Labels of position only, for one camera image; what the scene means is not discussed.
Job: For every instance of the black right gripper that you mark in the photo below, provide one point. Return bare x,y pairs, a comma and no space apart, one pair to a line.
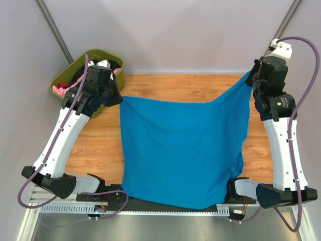
254,76

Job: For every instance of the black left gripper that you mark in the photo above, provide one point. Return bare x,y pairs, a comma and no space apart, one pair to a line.
114,93

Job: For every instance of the blue t shirt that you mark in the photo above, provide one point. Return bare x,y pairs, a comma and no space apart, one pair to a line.
183,154

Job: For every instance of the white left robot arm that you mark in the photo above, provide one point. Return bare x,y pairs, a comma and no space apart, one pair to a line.
48,171

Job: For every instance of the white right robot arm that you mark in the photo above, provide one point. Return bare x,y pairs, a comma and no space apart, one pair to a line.
278,112

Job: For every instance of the green plastic laundry bin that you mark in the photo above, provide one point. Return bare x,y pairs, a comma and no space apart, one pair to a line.
76,100

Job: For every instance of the pink garment in bin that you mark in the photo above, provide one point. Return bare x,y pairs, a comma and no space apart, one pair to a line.
92,81

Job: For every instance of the right aluminium frame post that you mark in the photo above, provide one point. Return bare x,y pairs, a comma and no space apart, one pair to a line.
294,7

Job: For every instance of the aluminium frame post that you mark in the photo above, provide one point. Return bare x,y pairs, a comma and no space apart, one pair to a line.
54,30
294,7

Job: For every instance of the left aluminium frame post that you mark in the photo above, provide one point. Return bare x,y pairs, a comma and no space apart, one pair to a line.
54,30

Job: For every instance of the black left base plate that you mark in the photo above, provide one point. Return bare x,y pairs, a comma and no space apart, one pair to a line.
112,197

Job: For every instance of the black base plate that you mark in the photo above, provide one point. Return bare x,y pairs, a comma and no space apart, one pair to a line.
237,199
112,197

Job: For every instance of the slotted aluminium cable rail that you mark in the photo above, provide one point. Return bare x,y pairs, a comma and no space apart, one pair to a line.
92,209

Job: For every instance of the aluminium front frame beam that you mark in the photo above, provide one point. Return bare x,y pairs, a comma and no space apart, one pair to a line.
43,196

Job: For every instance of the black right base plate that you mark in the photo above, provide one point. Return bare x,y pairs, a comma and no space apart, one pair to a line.
237,199

